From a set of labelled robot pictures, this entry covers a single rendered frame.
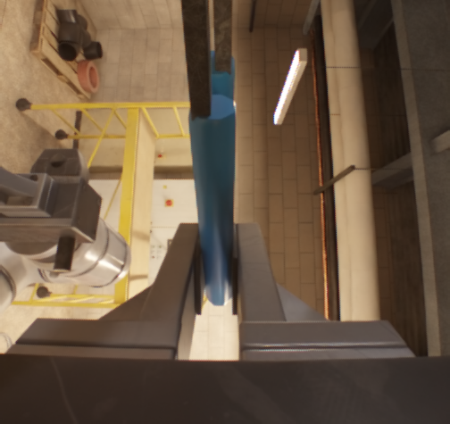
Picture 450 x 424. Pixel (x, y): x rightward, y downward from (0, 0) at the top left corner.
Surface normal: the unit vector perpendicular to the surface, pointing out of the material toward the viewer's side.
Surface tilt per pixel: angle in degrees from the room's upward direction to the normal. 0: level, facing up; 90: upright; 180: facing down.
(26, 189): 30
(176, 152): 90
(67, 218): 90
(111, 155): 90
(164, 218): 90
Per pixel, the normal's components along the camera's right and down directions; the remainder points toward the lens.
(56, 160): 0.00, -0.39
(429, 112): 0.00, -0.17
